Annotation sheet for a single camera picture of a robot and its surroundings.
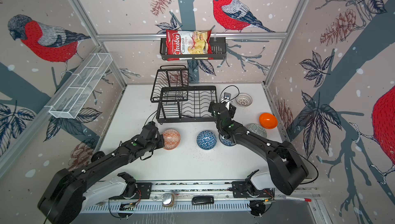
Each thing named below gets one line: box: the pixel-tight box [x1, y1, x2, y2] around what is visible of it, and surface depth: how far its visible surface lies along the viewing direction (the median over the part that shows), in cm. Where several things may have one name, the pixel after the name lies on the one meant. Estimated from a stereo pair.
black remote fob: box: [191, 195, 215, 205], surface depth 72 cm
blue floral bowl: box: [218, 133, 237, 147], surface depth 89 cm
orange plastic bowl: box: [259, 112, 278, 130], surface depth 96 cm
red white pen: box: [284, 196, 312, 202], surface depth 72 cm
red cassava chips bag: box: [165, 29, 214, 61], surface depth 90 cm
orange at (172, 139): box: [162, 128, 181, 151], surface depth 89 cm
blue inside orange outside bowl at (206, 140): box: [196, 130, 218, 151], surface depth 91 cm
